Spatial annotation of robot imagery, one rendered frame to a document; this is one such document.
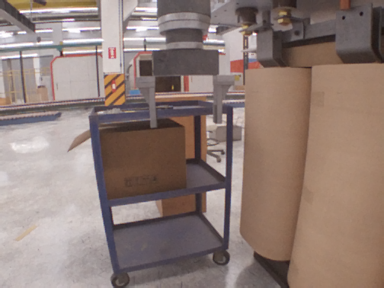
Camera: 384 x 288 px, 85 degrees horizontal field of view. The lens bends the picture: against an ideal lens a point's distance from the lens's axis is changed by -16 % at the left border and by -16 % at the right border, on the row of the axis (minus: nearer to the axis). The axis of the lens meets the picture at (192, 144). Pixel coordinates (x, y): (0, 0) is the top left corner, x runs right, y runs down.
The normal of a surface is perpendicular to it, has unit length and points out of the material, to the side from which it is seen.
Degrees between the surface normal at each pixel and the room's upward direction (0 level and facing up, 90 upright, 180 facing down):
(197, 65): 90
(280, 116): 90
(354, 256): 90
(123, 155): 90
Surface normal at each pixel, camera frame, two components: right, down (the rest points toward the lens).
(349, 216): -0.89, 0.13
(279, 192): -0.48, 0.22
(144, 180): 0.33, 0.22
